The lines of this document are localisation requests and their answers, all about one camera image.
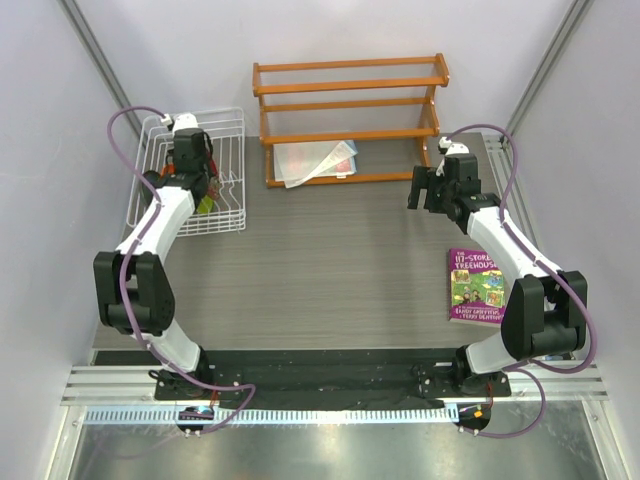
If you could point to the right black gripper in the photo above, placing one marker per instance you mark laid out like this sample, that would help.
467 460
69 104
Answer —
425 178

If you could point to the red floral plate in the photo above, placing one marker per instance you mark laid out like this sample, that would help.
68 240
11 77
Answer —
213 179

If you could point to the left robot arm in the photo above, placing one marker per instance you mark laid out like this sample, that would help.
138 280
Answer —
133 291

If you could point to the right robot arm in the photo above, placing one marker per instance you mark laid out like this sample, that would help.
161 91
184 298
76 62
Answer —
546 312

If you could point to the orange wooden shelf rack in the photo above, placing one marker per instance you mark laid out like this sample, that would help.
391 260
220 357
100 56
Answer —
357 100

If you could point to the orange plate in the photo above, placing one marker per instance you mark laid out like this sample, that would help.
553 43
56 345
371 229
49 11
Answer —
168 170

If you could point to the green plate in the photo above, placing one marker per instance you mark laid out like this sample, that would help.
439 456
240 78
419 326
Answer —
206 206

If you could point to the clear plastic document sleeve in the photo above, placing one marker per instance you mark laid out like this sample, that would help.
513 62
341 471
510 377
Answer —
299 163

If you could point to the purple treehouse book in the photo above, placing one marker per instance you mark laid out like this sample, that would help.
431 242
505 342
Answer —
476 289

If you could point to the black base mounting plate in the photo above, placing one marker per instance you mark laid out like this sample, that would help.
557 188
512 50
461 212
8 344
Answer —
334 380

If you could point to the white wire dish rack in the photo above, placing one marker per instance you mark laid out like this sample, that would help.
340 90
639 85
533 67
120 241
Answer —
226 129

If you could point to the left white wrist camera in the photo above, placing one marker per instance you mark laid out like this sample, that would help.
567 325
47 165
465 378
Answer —
179 122

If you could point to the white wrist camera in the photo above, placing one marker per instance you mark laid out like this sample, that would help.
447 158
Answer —
449 148
179 122

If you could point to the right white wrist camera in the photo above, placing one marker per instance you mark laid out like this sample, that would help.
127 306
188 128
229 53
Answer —
449 148

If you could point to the slotted cable duct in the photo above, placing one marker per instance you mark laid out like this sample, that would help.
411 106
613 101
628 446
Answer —
192 416

